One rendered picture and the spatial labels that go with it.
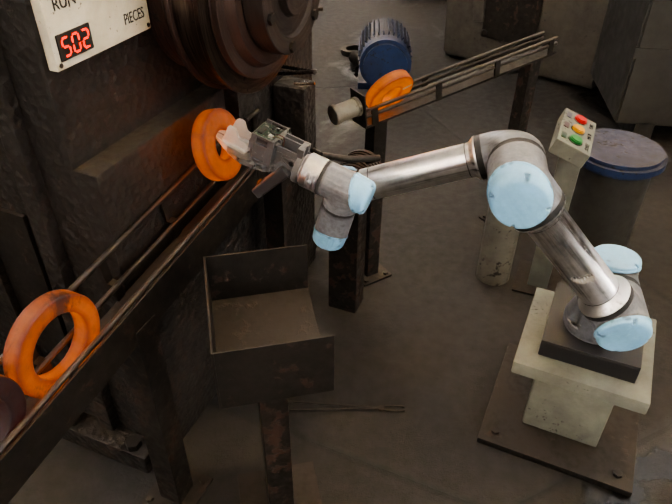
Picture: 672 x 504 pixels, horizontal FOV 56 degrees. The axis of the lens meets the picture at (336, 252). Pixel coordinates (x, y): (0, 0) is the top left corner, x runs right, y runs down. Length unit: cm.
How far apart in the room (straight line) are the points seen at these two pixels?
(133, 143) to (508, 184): 74
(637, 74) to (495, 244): 141
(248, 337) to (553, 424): 96
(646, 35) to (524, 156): 210
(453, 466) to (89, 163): 118
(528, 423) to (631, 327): 55
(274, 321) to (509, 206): 50
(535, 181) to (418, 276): 119
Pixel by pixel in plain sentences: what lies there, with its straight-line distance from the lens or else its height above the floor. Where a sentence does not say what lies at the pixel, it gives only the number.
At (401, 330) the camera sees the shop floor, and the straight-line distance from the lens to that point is 211.
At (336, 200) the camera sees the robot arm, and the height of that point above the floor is 78.
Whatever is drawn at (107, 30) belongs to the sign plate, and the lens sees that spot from 128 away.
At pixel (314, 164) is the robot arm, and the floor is 84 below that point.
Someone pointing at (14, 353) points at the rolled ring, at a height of 74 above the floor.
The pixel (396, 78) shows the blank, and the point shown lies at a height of 77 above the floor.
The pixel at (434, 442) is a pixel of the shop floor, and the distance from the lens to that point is 183.
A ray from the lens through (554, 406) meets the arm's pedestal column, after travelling 182.
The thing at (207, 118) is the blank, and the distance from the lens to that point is 135.
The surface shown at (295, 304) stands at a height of 61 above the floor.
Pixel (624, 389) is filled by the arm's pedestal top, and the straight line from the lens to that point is 168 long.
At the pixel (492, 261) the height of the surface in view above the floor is 11.
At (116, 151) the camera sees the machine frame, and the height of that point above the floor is 87.
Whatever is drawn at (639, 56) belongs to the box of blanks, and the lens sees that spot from 332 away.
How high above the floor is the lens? 146
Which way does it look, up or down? 37 degrees down
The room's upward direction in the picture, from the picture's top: 1 degrees clockwise
